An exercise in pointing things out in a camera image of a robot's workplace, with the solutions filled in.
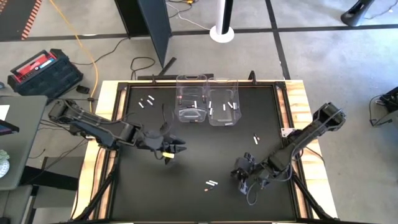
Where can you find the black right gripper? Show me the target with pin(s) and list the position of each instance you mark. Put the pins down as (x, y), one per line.
(248, 168)

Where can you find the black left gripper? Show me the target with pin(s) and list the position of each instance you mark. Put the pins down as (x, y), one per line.
(152, 140)

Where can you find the clear plastic bin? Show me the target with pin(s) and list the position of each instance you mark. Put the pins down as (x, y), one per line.
(220, 93)
(186, 90)

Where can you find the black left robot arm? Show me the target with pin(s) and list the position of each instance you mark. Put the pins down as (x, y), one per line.
(102, 130)

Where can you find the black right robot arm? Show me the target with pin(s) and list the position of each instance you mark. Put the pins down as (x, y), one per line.
(326, 118)

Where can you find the yellow tape tag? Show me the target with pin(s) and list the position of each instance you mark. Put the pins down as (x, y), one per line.
(168, 154)

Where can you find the black floor bar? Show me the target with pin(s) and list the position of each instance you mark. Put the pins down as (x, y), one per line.
(161, 76)

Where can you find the black partition foot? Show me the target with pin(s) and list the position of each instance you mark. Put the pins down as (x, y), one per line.
(168, 66)

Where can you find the black power adapter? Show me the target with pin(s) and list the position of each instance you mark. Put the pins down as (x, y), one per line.
(83, 89)

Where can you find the white pole with round base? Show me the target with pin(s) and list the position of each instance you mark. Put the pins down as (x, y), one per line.
(222, 31)

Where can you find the dark partition panel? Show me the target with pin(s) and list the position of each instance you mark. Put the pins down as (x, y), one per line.
(152, 25)

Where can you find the black desk base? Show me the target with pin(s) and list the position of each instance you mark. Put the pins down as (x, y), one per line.
(49, 179)

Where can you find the red and black toolbox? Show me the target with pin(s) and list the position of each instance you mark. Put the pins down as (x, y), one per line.
(46, 74)

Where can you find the grey desk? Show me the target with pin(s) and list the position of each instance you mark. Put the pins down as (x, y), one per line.
(21, 140)

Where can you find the black equipment on cart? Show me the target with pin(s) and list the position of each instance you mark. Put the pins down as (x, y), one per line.
(390, 99)

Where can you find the grey chair seat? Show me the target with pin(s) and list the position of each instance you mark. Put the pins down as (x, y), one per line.
(15, 205)

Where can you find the patterned bowl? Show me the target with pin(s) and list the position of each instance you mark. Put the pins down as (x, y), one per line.
(3, 163)

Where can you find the white paper sheet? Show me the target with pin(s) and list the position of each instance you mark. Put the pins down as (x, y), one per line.
(3, 112)

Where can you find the black stand foot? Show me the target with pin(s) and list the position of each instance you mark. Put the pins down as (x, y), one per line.
(357, 14)

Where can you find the black orange-striped floor mat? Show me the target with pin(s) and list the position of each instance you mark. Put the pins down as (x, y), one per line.
(15, 18)

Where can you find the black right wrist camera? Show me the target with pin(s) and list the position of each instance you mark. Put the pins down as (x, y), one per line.
(243, 187)

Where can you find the silver metal bracket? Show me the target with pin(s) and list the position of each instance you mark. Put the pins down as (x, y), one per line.
(285, 132)

